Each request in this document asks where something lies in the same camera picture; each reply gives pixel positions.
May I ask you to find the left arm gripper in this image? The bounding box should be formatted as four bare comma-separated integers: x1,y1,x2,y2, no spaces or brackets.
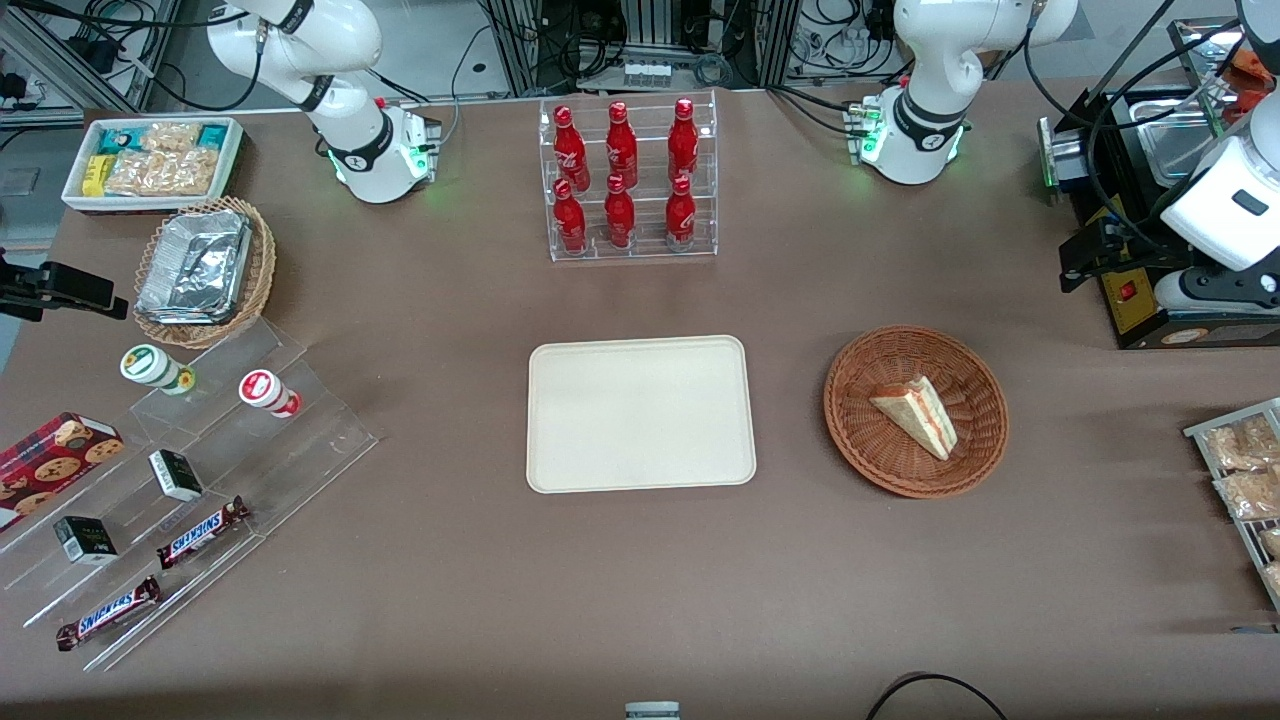
1059,216,1280,319

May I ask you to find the triangular sandwich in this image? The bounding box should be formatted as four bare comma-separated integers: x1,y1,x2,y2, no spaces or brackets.
868,376,959,462

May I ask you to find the round brown wicker basket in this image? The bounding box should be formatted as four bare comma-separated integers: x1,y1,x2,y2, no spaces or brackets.
823,325,1009,499

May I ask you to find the cream plastic tray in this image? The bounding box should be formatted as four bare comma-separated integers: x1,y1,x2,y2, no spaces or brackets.
526,335,758,495

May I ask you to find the light wicker basket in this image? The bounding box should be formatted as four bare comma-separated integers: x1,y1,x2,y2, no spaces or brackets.
132,196,277,351

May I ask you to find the black hot dog warmer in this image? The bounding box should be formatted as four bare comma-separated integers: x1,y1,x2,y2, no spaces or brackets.
1038,15,1280,351

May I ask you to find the red cola bottle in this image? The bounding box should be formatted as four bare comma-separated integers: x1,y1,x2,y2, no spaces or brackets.
553,179,589,256
553,105,590,193
604,100,640,189
603,174,638,250
664,174,698,247
667,97,700,184

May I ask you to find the clear acrylic bottle rack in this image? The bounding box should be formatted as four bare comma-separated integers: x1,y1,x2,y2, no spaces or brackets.
538,90,719,263

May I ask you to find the clear acrylic stepped display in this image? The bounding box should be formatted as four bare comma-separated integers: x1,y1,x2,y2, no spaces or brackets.
0,318,380,673

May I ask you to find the red lid snack cup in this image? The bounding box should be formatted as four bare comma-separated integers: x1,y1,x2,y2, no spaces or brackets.
238,369,303,420

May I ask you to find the aluminium foil container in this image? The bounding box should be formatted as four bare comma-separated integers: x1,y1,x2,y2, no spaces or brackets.
136,210,253,326

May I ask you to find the clear cracker bag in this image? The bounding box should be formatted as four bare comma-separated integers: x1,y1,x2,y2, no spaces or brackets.
104,147,221,197
139,121,202,154

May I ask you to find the Snickers chocolate bar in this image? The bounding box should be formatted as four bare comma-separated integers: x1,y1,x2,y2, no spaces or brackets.
156,496,252,571
55,575,163,653

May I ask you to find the small black box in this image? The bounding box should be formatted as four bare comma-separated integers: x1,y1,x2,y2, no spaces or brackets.
148,450,205,503
53,516,119,567

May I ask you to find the green lid snack cup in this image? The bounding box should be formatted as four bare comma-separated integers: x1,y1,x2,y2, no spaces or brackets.
120,344,197,397

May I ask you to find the white plastic snack bin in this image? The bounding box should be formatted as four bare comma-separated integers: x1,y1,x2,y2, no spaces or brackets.
62,117,245,215

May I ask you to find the red cookie box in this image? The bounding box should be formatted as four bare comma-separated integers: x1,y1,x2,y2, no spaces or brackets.
0,412,127,533

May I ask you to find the metal wire rack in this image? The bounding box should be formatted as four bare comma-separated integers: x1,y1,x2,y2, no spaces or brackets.
1183,398,1280,613

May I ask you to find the black cable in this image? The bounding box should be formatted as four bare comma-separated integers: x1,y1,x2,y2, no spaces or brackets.
864,672,1011,720

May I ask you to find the aluminium frame rack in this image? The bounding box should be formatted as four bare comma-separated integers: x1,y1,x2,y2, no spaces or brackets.
478,0,803,97

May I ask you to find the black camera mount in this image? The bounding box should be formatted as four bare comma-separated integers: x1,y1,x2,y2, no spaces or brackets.
0,248,130,323

